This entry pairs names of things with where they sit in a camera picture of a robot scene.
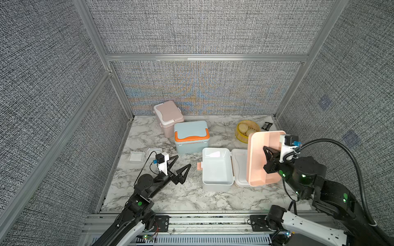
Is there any yellow bamboo steamer basket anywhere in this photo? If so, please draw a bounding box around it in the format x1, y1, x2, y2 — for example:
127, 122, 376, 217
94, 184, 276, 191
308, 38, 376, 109
235, 120, 260, 144

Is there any white gauze packet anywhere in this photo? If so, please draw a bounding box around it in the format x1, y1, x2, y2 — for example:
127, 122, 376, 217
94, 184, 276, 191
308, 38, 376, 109
128, 151, 145, 164
147, 148, 163, 157

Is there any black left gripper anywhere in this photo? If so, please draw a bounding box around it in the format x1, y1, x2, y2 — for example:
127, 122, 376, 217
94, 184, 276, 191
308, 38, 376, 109
147, 156, 189, 200

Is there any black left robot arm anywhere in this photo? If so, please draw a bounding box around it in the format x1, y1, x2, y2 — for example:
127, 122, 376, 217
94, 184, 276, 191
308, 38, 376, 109
93, 153, 191, 246

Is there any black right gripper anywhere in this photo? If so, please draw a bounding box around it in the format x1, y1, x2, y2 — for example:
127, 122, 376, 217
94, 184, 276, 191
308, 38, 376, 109
266, 147, 312, 202

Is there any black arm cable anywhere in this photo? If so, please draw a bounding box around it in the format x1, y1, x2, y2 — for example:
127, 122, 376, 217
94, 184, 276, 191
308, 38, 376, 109
283, 138, 379, 227
133, 150, 159, 187

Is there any blue orange first aid box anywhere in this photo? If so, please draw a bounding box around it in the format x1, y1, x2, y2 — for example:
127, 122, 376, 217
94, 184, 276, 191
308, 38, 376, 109
174, 121, 210, 154

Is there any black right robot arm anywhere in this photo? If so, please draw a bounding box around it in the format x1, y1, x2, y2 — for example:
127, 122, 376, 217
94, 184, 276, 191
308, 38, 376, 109
263, 142, 394, 246

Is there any small black wrapper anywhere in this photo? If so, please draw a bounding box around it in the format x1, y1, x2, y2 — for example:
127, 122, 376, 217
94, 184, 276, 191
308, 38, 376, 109
261, 122, 273, 131

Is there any pink first aid box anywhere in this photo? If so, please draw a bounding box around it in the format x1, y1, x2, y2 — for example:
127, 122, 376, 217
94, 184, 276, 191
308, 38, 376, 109
153, 100, 184, 138

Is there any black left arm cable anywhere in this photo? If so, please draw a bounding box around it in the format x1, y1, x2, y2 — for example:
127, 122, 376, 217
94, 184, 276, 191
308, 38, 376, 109
133, 150, 159, 187

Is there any aluminium front rail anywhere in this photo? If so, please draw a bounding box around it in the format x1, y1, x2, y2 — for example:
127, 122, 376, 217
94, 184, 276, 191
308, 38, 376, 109
78, 212, 339, 246

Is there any beige bun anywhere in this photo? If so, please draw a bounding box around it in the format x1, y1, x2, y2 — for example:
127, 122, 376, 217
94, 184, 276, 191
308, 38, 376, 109
238, 123, 249, 134
245, 129, 257, 136

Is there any pink tray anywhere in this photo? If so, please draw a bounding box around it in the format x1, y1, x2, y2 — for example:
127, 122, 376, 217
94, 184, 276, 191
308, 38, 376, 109
246, 131, 286, 187

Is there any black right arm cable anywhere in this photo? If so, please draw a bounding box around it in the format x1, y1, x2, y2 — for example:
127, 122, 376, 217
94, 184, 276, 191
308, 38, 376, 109
283, 138, 379, 227

